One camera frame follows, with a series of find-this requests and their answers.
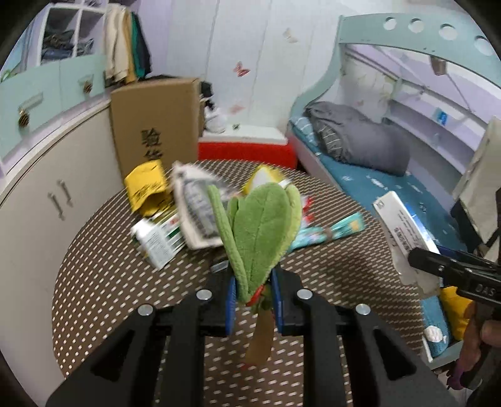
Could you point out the black hanging garment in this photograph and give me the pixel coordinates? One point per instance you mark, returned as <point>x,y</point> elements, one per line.
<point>464,223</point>

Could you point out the pale pink butterfly sticker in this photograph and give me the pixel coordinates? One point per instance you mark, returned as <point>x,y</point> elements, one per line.
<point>237,108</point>

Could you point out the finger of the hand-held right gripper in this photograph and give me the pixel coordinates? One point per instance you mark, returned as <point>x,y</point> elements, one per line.
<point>465,256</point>
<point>434,264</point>

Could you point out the small brown hanging tag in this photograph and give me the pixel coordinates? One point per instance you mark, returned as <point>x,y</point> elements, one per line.
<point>438,65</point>

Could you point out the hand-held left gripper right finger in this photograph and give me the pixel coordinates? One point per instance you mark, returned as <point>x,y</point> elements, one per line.
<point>278,303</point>

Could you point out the white and green medicine box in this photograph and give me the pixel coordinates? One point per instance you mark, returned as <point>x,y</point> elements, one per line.
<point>158,240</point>

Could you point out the teal bunk bed frame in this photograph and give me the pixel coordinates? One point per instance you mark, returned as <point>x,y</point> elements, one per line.
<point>340,43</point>

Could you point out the beige hanging cloth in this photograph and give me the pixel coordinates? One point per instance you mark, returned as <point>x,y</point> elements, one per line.
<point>485,168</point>

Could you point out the small blue and white box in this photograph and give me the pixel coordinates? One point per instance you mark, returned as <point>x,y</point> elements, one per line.
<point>442,116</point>

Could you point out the grey blanket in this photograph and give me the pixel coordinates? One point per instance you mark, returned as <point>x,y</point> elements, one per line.
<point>360,133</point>

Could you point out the white and blue carton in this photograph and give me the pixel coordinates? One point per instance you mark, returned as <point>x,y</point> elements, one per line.
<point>399,223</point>

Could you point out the teal drawer unit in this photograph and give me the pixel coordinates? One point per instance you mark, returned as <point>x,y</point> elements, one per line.
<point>51,86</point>

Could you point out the black bag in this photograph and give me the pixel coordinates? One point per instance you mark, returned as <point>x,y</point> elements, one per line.
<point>206,94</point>

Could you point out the pink butterfly wall sticker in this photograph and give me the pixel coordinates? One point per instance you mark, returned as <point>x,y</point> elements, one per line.
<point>241,69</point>

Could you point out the tall cardboard box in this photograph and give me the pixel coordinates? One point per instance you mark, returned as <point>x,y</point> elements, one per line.
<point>156,117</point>

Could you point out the red storage box white lid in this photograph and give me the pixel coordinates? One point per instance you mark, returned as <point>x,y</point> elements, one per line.
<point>250,150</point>

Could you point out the white butterfly wall sticker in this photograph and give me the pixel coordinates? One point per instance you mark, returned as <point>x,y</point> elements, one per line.
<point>289,35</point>

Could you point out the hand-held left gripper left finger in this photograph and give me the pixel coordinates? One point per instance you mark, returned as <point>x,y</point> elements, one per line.
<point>231,303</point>

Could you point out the yellow bag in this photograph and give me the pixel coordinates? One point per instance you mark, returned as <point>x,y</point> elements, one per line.
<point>454,313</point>

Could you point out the red and white wrapper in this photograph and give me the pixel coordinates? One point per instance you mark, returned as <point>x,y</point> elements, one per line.
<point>307,211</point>

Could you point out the teal printed wrapper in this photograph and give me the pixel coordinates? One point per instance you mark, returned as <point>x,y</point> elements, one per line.
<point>336,231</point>

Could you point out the yellow and white packet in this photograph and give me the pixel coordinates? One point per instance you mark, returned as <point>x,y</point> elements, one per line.
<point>260,176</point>

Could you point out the bed with teal sheet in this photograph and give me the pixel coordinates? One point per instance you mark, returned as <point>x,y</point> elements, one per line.
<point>368,184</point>

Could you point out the beige cabinet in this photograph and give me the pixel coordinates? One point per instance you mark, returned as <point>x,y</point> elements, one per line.
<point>58,164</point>

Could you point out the white open shelf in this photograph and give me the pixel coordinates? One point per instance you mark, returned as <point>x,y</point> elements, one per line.
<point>76,23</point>

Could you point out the person's right hand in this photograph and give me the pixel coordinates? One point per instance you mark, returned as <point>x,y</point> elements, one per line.
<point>492,334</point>

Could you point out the green hanging garment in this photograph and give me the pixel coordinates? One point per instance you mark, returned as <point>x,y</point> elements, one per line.
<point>141,47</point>

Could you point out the beige hanging garment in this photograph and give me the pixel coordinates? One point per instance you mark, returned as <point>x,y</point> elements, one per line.
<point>117,47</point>

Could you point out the white plastic bag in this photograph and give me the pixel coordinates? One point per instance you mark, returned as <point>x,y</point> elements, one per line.
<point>216,120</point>

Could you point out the green plush leaf toy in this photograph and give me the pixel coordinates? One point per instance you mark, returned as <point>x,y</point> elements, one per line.
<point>258,227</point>

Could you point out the white floral pillow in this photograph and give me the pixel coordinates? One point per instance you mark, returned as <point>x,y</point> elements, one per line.
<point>370,84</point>

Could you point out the newspaper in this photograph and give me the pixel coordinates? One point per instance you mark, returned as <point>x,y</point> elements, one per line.
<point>195,203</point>

